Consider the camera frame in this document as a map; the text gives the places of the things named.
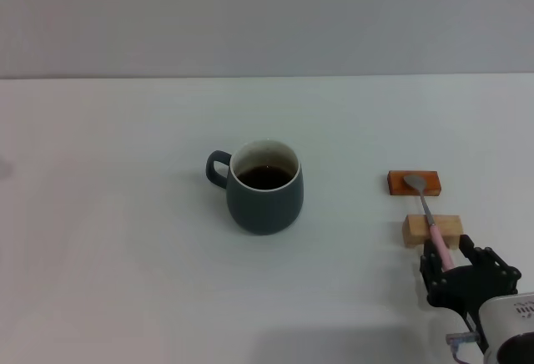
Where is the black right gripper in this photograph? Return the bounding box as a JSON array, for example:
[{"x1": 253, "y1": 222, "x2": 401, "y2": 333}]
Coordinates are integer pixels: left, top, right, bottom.
[{"x1": 418, "y1": 233, "x2": 523, "y2": 319}]

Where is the pink handled metal spoon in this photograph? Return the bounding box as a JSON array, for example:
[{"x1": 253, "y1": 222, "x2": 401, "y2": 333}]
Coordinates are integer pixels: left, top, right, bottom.
[{"x1": 402, "y1": 174, "x2": 456, "y2": 274}]

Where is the dark grey ceramic cup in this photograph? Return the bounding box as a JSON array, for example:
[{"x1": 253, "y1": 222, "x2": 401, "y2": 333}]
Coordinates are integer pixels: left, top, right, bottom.
[{"x1": 204, "y1": 138, "x2": 305, "y2": 236}]

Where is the light wooden arch block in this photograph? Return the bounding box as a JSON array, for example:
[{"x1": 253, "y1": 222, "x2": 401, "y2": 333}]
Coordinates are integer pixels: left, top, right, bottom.
[{"x1": 402, "y1": 213, "x2": 464, "y2": 250}]

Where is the orange brown wooden block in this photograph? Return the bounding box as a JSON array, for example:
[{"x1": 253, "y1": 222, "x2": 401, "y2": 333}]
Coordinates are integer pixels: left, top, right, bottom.
[{"x1": 386, "y1": 170, "x2": 442, "y2": 197}]

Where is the dark brown coffee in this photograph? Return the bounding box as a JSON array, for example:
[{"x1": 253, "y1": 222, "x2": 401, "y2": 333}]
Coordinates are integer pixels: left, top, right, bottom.
[{"x1": 235, "y1": 165, "x2": 295, "y2": 190}]

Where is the grey gripper cable with plug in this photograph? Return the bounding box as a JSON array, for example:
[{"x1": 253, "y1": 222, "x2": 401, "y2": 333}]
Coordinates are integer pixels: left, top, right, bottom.
[{"x1": 445, "y1": 330, "x2": 481, "y2": 364}]

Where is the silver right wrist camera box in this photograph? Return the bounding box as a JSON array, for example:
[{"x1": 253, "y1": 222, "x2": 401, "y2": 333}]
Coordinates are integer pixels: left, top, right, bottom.
[{"x1": 478, "y1": 292, "x2": 534, "y2": 364}]

